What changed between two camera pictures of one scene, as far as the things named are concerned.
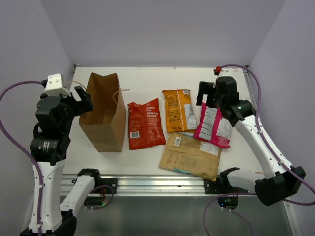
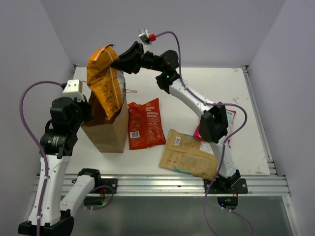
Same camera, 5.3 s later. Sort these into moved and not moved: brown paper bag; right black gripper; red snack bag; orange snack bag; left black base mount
Moved: orange snack bag; right black gripper
Not moved: brown paper bag; red snack bag; left black base mount
